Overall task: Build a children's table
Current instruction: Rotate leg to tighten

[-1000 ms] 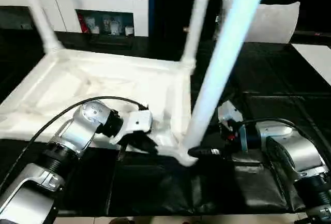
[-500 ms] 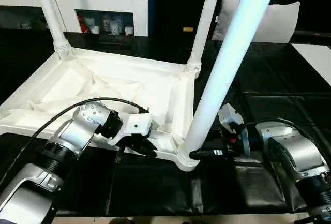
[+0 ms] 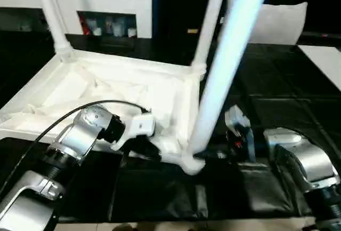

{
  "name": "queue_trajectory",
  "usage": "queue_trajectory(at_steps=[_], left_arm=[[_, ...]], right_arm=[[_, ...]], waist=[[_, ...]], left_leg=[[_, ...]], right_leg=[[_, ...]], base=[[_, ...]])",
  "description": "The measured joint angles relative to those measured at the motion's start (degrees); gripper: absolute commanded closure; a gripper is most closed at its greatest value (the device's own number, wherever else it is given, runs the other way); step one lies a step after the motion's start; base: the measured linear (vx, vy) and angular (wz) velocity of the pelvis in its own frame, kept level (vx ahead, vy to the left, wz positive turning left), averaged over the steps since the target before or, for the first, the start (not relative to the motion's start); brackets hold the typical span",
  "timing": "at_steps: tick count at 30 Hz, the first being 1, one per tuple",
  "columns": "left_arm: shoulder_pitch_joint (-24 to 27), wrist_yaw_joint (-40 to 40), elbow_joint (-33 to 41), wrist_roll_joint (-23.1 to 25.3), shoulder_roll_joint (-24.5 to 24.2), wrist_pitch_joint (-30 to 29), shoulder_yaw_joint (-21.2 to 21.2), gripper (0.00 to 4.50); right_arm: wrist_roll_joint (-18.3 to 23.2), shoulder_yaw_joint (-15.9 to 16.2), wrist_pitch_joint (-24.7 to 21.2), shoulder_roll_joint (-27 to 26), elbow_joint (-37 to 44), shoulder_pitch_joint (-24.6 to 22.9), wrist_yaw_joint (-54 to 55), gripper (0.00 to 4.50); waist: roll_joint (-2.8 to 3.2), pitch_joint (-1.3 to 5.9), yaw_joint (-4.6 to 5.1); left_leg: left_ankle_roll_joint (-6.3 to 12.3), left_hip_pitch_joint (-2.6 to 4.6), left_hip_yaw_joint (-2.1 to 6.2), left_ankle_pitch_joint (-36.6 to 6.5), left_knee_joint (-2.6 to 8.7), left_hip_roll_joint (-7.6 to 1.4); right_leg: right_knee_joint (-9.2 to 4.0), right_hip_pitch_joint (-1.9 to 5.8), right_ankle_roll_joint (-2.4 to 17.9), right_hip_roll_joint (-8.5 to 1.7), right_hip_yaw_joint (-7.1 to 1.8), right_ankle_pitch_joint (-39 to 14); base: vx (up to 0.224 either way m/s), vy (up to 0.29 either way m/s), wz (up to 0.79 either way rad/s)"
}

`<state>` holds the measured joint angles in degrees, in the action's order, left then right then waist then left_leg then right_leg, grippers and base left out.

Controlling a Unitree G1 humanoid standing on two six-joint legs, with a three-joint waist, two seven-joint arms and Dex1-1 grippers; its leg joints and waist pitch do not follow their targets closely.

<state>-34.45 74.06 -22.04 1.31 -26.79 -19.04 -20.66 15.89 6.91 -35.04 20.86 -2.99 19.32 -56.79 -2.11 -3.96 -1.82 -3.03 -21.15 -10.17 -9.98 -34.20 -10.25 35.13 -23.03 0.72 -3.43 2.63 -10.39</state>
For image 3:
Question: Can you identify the white plastic table top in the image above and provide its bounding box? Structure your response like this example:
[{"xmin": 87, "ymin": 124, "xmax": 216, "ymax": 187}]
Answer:
[{"xmin": 0, "ymin": 46, "xmax": 208, "ymax": 177}]

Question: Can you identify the white plastic table leg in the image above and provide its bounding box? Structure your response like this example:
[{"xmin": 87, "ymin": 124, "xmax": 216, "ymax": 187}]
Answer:
[
  {"xmin": 190, "ymin": 0, "xmax": 230, "ymax": 76},
  {"xmin": 33, "ymin": 0, "xmax": 75, "ymax": 56},
  {"xmin": 187, "ymin": 0, "xmax": 275, "ymax": 160}
]

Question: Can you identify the black work mat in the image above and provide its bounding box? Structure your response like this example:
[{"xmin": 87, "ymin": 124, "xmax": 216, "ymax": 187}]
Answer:
[{"xmin": 0, "ymin": 29, "xmax": 341, "ymax": 225}]

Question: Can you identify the white flat panel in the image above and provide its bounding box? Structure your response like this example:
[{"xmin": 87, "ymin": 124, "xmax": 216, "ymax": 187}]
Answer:
[{"xmin": 296, "ymin": 44, "xmax": 341, "ymax": 92}]

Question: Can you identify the grey printed cushion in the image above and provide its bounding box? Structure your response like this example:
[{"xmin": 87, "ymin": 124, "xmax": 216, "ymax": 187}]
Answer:
[{"xmin": 220, "ymin": 0, "xmax": 309, "ymax": 46}]

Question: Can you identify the white glass-door cabinet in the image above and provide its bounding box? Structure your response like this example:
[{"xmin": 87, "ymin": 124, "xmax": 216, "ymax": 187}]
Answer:
[{"xmin": 0, "ymin": 0, "xmax": 155, "ymax": 39}]

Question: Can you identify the black sofa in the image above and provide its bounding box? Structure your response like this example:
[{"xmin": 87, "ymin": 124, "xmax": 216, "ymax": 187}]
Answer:
[{"xmin": 151, "ymin": 0, "xmax": 341, "ymax": 46}]

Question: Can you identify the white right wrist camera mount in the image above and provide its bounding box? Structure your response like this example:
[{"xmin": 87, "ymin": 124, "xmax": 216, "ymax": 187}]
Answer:
[{"xmin": 224, "ymin": 104, "xmax": 257, "ymax": 163}]

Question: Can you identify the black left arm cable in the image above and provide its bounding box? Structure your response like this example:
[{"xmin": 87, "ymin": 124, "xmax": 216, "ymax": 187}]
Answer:
[{"xmin": 0, "ymin": 99, "xmax": 152, "ymax": 189}]

